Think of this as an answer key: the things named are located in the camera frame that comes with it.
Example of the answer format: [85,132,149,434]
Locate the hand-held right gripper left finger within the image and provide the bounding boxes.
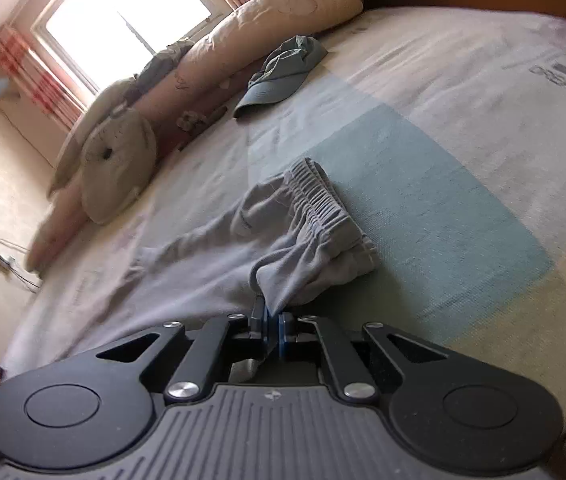
[97,295,270,404]

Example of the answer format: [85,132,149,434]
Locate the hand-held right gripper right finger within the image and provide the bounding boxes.
[278,312,449,402]

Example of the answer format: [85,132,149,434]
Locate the grey printed pants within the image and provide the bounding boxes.
[63,156,380,387]

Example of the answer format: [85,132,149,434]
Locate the grey cat cushion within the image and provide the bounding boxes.
[81,106,158,225]

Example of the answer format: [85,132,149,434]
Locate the blue cap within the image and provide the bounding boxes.
[233,35,329,120]

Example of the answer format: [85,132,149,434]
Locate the grey pillow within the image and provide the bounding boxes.
[48,77,136,196]

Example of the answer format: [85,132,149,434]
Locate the blue-grey folded garment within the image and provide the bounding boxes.
[135,40,196,94]

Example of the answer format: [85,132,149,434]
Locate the pink folded quilt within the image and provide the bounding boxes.
[25,0,366,274]

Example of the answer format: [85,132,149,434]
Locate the bright window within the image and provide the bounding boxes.
[33,0,224,96]

